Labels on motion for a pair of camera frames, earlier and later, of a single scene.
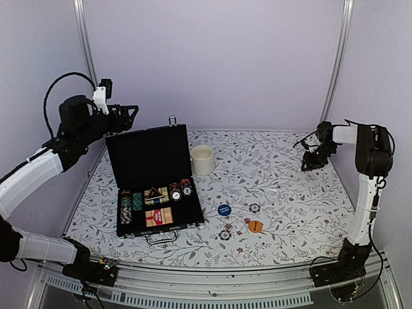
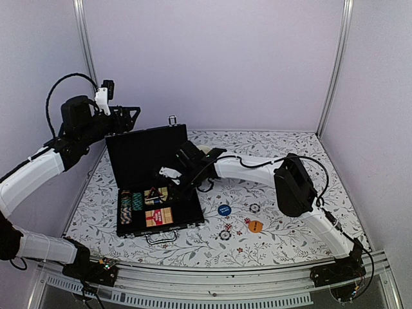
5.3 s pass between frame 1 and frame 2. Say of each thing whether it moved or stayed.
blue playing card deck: stayed
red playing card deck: stayed
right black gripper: moved
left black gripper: stayed
